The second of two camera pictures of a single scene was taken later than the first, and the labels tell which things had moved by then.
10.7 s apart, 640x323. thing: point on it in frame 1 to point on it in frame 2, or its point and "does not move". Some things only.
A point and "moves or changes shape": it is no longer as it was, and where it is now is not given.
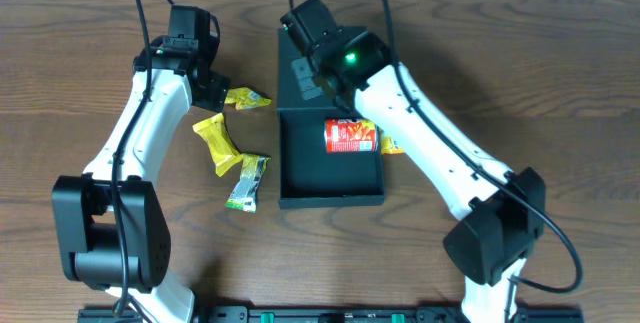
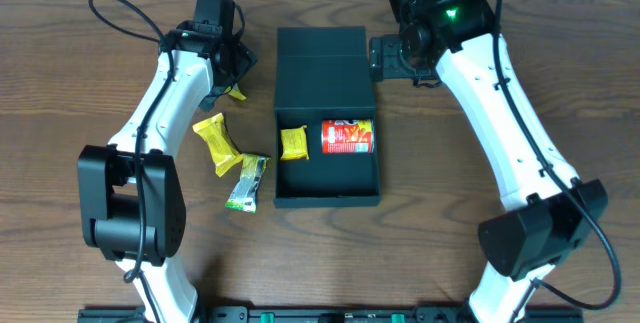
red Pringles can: x=350 y=136 does not move
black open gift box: x=307 y=175 does not move
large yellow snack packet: x=214 y=131 does not move
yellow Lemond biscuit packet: x=388 y=146 to x=294 y=141
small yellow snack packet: x=244 y=97 moves or changes shape
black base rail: x=342 y=315 does not move
